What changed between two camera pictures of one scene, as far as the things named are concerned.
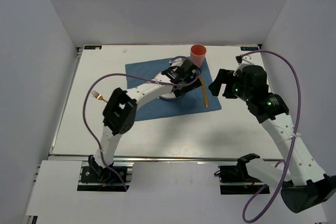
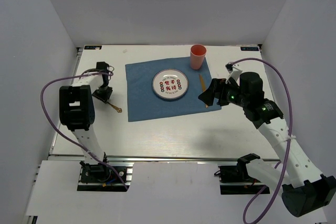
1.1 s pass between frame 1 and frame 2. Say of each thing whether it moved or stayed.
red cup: stayed
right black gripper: moved
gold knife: stayed
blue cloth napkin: stayed
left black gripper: moved
